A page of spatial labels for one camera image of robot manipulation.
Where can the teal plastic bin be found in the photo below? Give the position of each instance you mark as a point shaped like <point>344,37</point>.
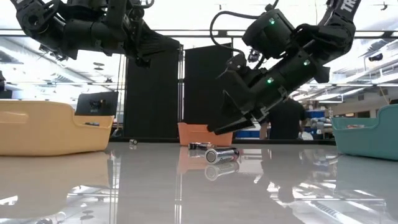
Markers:
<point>367,143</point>

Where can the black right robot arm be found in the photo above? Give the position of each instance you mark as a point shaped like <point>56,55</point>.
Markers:
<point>339,31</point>

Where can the black folding partition screen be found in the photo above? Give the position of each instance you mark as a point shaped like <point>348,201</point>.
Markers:
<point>152,99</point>

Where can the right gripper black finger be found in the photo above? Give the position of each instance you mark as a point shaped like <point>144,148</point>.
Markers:
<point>233,126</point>
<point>231,107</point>

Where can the person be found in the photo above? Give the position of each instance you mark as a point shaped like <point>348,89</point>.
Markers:
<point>286,124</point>

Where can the black overhead frame rail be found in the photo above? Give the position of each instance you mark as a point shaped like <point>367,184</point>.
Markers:
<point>192,32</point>

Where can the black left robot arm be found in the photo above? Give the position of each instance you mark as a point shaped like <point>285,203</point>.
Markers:
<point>77,31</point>

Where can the small dark battery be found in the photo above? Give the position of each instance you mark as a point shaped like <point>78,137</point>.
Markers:
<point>133,142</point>

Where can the black aluminium table frame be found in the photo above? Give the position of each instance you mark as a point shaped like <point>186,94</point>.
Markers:
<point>155,140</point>

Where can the yellow plastic bin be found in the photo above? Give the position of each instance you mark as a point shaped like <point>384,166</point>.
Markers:
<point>46,137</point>

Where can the silver AA battery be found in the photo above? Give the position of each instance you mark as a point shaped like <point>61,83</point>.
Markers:
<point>222,155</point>

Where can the blue storage crate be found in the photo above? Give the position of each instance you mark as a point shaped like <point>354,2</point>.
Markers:
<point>247,134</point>

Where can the black copper battery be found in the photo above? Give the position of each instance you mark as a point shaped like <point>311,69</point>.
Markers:
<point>199,145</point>

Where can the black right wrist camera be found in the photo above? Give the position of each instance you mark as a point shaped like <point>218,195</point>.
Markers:
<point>237,63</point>

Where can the black monitor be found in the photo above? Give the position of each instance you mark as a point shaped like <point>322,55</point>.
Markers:
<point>96,99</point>

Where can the orange plastic bin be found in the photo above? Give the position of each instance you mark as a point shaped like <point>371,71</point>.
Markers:
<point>192,133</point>

